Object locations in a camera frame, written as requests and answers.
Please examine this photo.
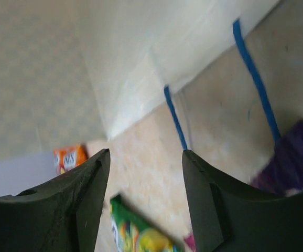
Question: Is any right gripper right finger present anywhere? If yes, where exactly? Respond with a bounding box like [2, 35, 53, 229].
[182, 150, 303, 251]

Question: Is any purple candy bag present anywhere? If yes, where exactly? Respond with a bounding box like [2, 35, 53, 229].
[250, 120, 303, 196]
[183, 231, 196, 251]

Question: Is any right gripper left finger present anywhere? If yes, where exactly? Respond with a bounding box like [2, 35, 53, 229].
[0, 149, 110, 251]

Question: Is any green lemon candy bag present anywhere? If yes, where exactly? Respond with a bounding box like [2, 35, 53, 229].
[110, 194, 183, 252]

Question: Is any checkered paper bag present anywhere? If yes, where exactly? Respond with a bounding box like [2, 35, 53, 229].
[0, 0, 282, 158]

